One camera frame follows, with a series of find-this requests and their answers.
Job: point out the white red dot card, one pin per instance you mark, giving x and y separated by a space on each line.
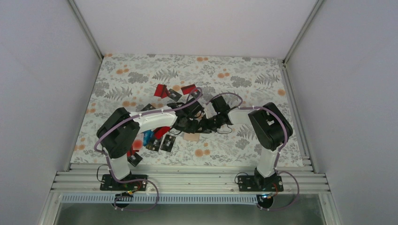
137 144

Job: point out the floral table mat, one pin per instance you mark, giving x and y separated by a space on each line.
130 81

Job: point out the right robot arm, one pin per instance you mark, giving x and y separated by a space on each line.
270 127

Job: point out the beige card holder wallet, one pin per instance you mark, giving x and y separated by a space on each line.
191 137

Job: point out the aluminium rail frame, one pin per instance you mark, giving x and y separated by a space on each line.
172 179

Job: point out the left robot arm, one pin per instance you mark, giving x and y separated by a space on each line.
116 135

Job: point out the black card centre right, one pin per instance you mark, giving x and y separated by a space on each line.
168 143

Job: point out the black card top left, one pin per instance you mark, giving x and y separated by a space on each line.
174 95

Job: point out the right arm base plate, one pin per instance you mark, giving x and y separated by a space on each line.
251 183

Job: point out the black card bottom left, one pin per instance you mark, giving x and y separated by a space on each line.
134 159

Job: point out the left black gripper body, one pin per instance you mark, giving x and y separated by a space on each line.
187 127

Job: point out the grey cable duct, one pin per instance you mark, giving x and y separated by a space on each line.
162 199

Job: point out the red card top left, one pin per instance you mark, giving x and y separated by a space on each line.
161 91

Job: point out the red card top middle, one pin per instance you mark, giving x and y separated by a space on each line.
188 89

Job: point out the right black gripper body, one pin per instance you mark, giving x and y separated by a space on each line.
211 125

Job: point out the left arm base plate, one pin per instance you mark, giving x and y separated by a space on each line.
110 184

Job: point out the blue card pile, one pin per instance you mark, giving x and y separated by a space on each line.
147 135

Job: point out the black card centre left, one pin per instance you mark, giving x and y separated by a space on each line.
154 144

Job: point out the black card upper pile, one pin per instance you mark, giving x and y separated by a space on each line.
147 108

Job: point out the red card centre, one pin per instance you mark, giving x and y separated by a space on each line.
160 132

